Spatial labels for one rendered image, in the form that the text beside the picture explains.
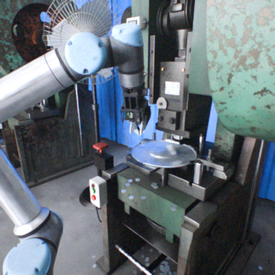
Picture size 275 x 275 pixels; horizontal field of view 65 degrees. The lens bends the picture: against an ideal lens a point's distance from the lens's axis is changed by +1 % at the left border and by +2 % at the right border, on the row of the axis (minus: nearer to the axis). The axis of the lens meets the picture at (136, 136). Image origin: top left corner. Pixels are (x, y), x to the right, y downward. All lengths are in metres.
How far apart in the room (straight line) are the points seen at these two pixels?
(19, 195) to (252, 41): 0.70
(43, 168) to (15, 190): 1.71
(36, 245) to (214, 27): 0.71
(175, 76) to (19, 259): 0.80
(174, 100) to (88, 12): 0.89
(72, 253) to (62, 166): 1.13
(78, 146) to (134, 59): 2.03
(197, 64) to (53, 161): 1.94
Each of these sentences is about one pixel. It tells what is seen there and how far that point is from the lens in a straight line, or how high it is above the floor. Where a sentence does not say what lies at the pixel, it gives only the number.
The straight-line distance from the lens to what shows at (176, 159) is 0.93.
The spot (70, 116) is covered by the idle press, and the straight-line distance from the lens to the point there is 2.39.
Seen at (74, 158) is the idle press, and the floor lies 0.13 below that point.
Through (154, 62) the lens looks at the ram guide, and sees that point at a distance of 0.96.
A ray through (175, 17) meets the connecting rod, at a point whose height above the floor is 1.33.
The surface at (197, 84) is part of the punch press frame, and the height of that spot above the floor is 1.09.
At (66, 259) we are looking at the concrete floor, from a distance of 1.62.
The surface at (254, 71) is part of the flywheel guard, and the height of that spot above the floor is 1.15.
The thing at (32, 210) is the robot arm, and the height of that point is 0.74.
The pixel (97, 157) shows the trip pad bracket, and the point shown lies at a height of 0.70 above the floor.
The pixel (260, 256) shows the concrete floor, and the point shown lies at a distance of 1.76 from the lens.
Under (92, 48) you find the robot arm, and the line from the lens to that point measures 0.43.
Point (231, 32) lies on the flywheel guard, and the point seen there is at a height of 1.23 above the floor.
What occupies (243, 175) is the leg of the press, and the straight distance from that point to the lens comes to 1.22.
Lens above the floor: 1.18
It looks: 20 degrees down
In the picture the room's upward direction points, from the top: straight up
